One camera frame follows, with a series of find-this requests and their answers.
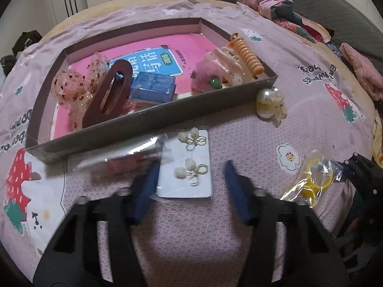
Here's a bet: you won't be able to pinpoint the small blue plastic box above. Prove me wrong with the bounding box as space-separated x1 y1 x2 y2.
129 72 176 106

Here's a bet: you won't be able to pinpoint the dark red hair clip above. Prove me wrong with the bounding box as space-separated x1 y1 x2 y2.
82 60 134 130

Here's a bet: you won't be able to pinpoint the earring card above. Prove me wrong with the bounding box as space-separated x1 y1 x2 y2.
68 128 214 200

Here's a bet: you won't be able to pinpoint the pearl hair clip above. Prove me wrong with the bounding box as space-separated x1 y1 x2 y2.
256 87 288 121

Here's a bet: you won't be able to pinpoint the sheer polka dot hair bow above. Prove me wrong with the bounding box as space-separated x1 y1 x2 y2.
51 51 132 130

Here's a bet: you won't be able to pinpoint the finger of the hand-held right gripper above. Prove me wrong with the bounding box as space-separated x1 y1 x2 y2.
338 155 383 196

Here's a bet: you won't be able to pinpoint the orange spiral hair tie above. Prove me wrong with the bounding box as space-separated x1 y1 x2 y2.
230 33 264 80

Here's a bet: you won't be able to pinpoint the purple strawberry print blanket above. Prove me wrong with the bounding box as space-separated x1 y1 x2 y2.
0 0 377 287

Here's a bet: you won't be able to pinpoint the white hair claw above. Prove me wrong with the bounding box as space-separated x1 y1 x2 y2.
205 46 243 85

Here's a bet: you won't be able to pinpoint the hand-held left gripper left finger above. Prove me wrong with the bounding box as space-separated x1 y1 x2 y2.
32 161 162 287

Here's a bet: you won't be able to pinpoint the dark bag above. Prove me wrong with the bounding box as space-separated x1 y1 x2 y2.
12 30 42 56

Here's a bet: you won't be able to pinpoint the pink book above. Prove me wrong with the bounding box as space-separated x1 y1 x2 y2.
51 33 237 139

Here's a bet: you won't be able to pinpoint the pink pompom hair tie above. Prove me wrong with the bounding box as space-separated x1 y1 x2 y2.
190 58 223 93

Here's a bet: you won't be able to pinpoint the shallow cardboard box tray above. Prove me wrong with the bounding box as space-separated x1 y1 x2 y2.
25 17 279 165

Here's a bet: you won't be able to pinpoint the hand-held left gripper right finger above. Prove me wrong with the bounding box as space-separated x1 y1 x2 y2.
224 160 352 287

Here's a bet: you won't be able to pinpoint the grey headboard cushion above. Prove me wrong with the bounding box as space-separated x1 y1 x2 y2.
269 0 383 75

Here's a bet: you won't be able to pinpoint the pink floral garment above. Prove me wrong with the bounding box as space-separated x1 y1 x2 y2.
236 0 332 44

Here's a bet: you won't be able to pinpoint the yellow earrings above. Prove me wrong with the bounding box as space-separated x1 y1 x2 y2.
280 149 344 208

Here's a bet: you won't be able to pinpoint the pink plush cloth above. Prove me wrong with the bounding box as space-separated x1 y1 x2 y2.
339 42 383 102

